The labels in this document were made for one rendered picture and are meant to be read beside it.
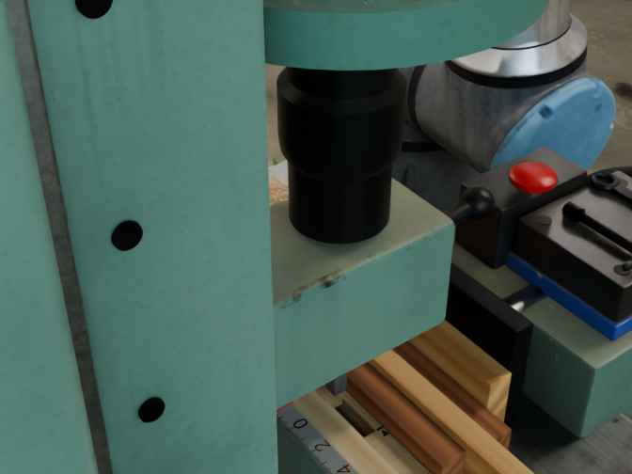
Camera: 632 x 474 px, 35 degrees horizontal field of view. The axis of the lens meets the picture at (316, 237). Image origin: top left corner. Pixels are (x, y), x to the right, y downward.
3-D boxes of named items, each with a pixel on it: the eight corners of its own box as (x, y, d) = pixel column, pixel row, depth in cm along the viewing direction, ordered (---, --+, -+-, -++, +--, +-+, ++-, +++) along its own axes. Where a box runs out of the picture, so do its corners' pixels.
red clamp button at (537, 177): (565, 186, 63) (568, 173, 63) (532, 202, 62) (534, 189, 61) (531, 165, 65) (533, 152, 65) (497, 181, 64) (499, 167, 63)
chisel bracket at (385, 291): (446, 342, 56) (459, 219, 51) (233, 457, 49) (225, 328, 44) (364, 275, 61) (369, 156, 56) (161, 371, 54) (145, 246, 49)
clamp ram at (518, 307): (582, 390, 64) (607, 282, 59) (497, 443, 61) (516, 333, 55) (484, 315, 70) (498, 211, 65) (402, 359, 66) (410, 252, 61)
